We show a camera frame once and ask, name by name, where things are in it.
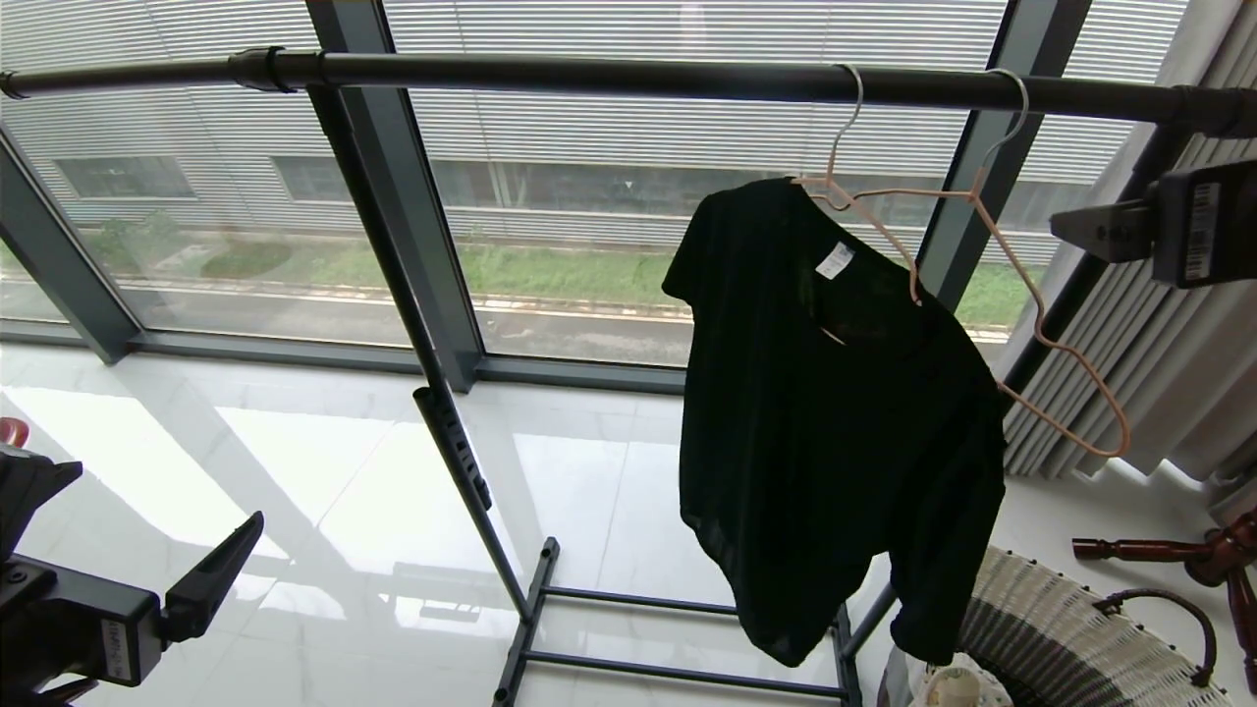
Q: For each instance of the pink clothes hanger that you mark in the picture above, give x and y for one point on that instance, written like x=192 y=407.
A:
x=1095 y=453
x=889 y=243

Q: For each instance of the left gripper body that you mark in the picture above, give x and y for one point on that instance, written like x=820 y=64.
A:
x=69 y=628

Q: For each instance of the black clothes rack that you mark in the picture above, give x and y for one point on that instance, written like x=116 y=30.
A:
x=589 y=74

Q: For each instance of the window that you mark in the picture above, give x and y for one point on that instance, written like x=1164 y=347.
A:
x=408 y=196

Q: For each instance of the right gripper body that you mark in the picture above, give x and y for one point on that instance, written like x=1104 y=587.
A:
x=1228 y=226

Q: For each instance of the red wooden turned stand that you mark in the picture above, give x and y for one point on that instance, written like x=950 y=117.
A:
x=1139 y=550

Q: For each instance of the beige curtain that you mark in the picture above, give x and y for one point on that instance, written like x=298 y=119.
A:
x=1159 y=373

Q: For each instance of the cream printed garment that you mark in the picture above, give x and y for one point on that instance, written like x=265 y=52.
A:
x=957 y=692

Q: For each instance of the white laundry basket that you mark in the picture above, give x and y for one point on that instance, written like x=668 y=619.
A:
x=1041 y=638

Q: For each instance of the black garment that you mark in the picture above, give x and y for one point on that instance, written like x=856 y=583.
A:
x=835 y=442

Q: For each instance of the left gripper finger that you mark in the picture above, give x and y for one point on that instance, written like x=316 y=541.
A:
x=211 y=584
x=29 y=491

